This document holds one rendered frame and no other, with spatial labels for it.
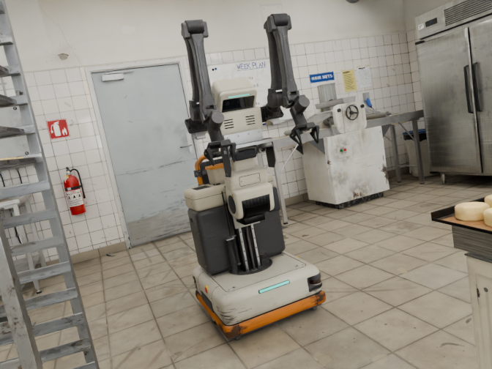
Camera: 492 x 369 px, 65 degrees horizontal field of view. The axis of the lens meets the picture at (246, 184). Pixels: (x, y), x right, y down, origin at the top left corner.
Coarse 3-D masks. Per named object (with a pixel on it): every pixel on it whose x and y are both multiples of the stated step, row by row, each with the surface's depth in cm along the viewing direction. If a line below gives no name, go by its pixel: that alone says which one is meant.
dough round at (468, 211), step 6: (462, 204) 64; (468, 204) 64; (474, 204) 63; (480, 204) 62; (486, 204) 62; (456, 210) 63; (462, 210) 62; (468, 210) 61; (474, 210) 61; (480, 210) 60; (456, 216) 63; (462, 216) 62; (468, 216) 61; (474, 216) 61; (480, 216) 61
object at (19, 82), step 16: (0, 0) 114; (0, 16) 115; (0, 32) 115; (16, 48) 118; (16, 80) 117; (32, 112) 121; (32, 144) 120; (48, 176) 123; (48, 192) 122; (48, 208) 123; (64, 240) 126; (64, 256) 125; (80, 304) 128; (80, 336) 129
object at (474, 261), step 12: (468, 264) 65; (480, 264) 62; (480, 276) 62; (480, 288) 63; (480, 300) 64; (480, 312) 64; (480, 324) 65; (480, 336) 65; (480, 348) 66; (480, 360) 67
